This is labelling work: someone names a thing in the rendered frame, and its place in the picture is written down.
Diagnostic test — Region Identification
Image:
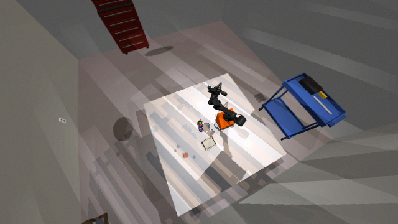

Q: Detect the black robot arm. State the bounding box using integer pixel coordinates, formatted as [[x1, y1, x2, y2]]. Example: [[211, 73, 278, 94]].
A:
[[208, 88, 246, 127]]

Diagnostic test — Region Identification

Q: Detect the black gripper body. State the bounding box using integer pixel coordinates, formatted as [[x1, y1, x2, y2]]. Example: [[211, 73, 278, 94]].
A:
[[207, 85, 227, 98]]

